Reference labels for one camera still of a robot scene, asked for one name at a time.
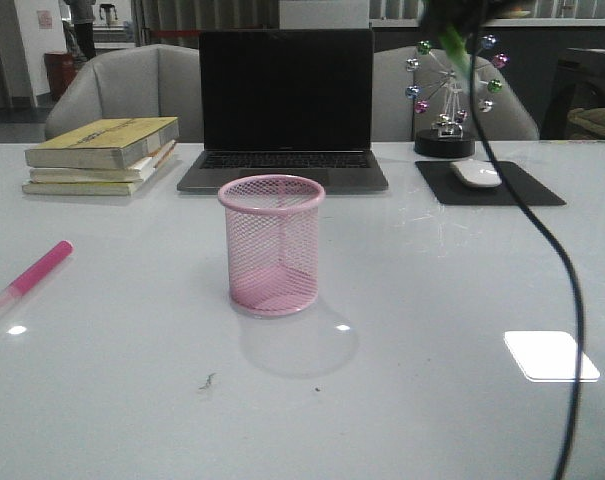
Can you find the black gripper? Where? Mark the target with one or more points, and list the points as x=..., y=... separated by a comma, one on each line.
x=462, y=16

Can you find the green highlighter pen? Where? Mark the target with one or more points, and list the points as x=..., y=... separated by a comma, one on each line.
x=455, y=48

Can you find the pink highlighter pen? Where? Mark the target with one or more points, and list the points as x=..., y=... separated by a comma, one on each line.
x=33, y=275

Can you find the pink mesh pen holder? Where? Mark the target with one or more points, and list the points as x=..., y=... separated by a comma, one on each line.
x=272, y=233

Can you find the right grey armchair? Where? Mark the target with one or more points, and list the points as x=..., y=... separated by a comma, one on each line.
x=392, y=112

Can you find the grey armchair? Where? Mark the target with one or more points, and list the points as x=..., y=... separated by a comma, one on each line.
x=149, y=81
x=392, y=112

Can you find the ferris wheel desk toy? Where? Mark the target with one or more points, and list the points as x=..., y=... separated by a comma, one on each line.
x=447, y=136

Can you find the white computer mouse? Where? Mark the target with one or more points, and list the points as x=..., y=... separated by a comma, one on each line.
x=476, y=173

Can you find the black mouse pad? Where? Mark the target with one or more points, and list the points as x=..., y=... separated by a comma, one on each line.
x=450, y=190

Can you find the beige cushioned seat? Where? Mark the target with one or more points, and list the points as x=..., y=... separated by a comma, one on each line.
x=589, y=120

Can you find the grey open laptop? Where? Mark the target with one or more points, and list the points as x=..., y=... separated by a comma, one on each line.
x=296, y=102

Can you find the left grey armchair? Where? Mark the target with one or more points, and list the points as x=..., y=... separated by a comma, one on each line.
x=149, y=81

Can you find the middle white book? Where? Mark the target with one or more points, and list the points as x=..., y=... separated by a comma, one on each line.
x=140, y=171

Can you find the top yellow book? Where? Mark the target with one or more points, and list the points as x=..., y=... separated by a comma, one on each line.
x=105, y=143

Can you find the yellow book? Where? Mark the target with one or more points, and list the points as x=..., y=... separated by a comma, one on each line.
x=105, y=143
x=96, y=188

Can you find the standing person in background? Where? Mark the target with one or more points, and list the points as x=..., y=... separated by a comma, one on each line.
x=82, y=19

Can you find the red trash bin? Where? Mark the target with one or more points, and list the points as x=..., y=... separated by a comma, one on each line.
x=60, y=70

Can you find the bottom yellow book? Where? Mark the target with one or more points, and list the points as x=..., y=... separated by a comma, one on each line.
x=96, y=188

